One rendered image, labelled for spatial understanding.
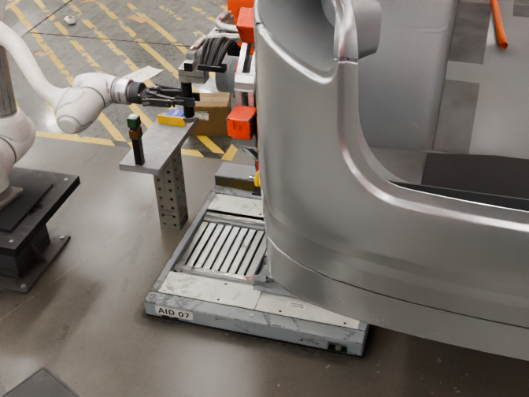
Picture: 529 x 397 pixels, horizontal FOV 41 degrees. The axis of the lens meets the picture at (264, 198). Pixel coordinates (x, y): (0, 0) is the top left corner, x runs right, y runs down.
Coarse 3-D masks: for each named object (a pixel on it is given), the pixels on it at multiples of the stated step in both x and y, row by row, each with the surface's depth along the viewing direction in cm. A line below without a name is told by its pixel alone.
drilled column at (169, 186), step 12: (180, 156) 302; (168, 168) 297; (180, 168) 304; (156, 180) 303; (168, 180) 303; (180, 180) 307; (156, 192) 307; (168, 192) 305; (180, 192) 309; (168, 204) 308; (180, 204) 311; (168, 216) 312; (180, 216) 313; (180, 228) 315
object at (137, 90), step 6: (132, 84) 240; (138, 84) 240; (144, 84) 243; (132, 90) 239; (138, 90) 239; (144, 90) 242; (150, 90) 241; (132, 96) 239; (138, 96) 239; (144, 96) 238; (150, 96) 239; (132, 102) 242; (138, 102) 241
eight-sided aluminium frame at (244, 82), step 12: (240, 60) 219; (252, 60) 218; (240, 72) 218; (252, 72) 217; (240, 84) 218; (252, 84) 217; (240, 96) 220; (252, 96) 219; (240, 144) 230; (252, 144) 229; (252, 156) 245
